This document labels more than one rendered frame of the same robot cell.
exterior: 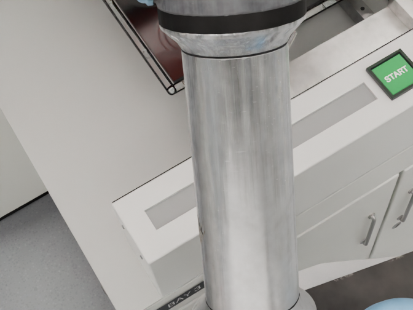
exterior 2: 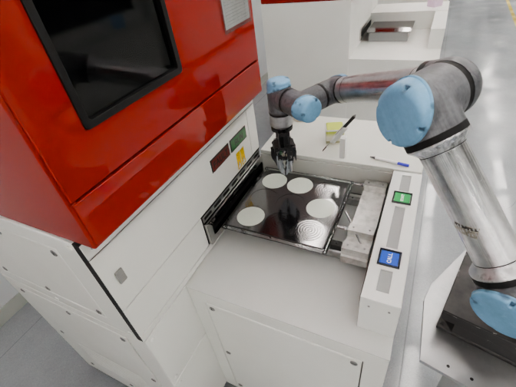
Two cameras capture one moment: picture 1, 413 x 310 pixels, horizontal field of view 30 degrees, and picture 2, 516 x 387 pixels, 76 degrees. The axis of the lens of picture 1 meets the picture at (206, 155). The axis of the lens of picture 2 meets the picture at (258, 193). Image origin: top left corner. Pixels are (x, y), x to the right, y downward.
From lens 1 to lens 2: 0.59 m
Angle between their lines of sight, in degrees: 32
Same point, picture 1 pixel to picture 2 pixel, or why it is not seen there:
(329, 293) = (461, 281)
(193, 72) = (447, 159)
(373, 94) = (401, 207)
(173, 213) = (386, 284)
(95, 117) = (292, 287)
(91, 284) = not seen: outside the picture
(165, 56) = (310, 243)
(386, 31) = (371, 196)
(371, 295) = not seen: hidden behind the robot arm
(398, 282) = not seen: hidden behind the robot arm
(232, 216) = (491, 210)
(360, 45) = (368, 204)
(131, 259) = (365, 332)
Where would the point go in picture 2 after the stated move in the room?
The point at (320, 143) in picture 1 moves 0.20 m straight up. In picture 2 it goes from (405, 229) to (418, 173)
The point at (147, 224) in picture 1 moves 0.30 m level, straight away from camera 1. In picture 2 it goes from (382, 294) to (280, 246)
